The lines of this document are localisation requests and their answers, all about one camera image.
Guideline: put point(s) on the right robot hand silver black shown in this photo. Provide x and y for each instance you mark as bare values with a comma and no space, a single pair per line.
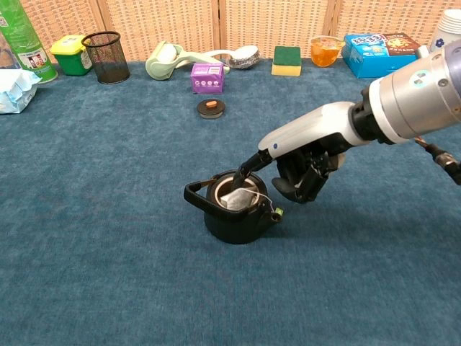
313,124

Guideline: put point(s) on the tea bag with green tag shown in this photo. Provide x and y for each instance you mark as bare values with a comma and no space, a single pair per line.
237,200

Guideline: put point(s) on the small black round lid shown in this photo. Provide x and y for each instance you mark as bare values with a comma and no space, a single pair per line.
210,111

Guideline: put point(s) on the green yellow sponge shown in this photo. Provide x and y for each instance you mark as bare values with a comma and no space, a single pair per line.
286,59

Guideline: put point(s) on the orange jelly cup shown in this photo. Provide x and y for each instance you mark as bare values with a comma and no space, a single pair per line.
326,54

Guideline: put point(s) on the blue brown cookie box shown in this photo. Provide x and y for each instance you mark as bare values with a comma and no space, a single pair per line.
367,57

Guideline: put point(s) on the white round container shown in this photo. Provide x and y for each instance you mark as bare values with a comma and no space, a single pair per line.
245,56

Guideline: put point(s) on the woven bamboo folding screen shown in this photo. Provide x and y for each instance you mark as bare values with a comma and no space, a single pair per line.
273,25

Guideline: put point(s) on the small purple box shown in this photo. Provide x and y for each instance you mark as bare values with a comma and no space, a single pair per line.
207,81

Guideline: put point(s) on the stack of white paper cups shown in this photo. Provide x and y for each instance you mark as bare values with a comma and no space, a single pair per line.
446,29

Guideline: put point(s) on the pale green lint roller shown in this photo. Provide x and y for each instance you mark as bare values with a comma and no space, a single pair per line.
158,65

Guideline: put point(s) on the black mesh pen holder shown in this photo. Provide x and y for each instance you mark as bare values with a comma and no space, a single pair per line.
108,59

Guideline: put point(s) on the blue table cloth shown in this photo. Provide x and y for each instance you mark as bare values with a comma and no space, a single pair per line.
108,216

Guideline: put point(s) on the green container yellow lid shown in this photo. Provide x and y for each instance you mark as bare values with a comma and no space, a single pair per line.
70,59

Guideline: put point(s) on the tall green cylindrical can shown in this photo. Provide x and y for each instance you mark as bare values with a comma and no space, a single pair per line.
25,43

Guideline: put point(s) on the light blue wet wipes pack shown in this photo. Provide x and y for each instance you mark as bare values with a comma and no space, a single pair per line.
14,92

